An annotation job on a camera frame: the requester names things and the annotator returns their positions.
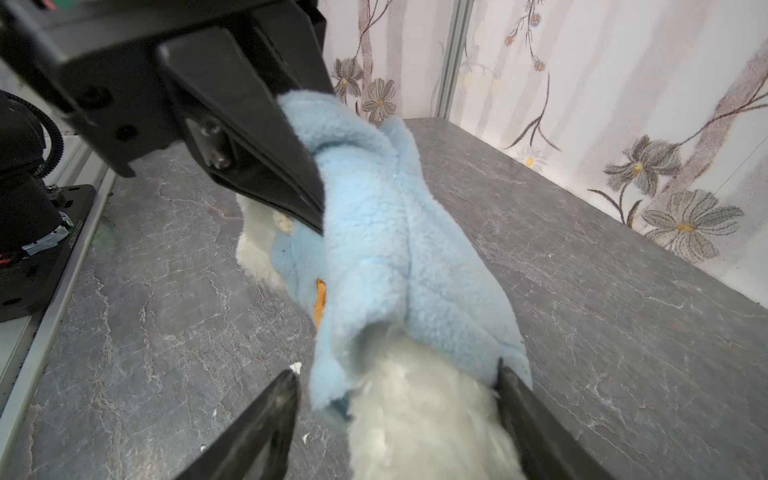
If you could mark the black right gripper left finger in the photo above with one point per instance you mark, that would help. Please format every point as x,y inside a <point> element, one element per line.
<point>257,444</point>

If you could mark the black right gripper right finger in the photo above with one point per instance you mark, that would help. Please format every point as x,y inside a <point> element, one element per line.
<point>546,449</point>

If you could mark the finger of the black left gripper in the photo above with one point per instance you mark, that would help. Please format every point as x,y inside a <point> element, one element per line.
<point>223,90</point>

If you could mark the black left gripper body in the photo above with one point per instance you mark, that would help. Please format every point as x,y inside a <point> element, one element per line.
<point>95,62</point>

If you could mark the white plush teddy bear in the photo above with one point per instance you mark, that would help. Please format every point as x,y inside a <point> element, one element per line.
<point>413,414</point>

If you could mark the light blue fleece hoodie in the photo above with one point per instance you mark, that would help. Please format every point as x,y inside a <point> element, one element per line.
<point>388,253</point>

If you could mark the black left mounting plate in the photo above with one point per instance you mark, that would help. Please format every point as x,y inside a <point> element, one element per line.
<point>29,285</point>

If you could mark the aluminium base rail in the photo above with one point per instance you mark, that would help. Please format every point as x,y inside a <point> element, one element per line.
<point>26,342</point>

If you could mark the aluminium corner post right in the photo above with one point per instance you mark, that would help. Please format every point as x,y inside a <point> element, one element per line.
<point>452,53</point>

